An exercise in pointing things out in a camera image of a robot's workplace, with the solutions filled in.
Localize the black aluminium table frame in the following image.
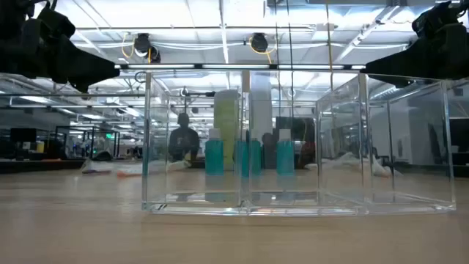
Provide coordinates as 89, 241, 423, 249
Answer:
0, 157, 469, 177

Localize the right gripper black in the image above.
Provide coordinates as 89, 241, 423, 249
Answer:
361, 0, 469, 89

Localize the white LED light bar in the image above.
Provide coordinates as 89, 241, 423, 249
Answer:
114, 63, 367, 71

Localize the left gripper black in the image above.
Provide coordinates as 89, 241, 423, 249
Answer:
0, 0, 121, 93

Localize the purple toothbrush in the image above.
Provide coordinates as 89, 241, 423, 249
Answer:
82, 163, 155, 175

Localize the blue mouthwash bottle white cap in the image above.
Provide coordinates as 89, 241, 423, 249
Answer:
204, 128, 225, 176
276, 128, 295, 176
234, 138, 262, 177

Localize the person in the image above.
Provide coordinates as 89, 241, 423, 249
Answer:
167, 111, 201, 163

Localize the black computer monitor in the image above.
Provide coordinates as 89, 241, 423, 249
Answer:
449, 117, 469, 155
10, 127, 37, 144

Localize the black round camera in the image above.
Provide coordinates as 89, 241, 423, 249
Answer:
250, 32, 270, 54
132, 32, 162, 64

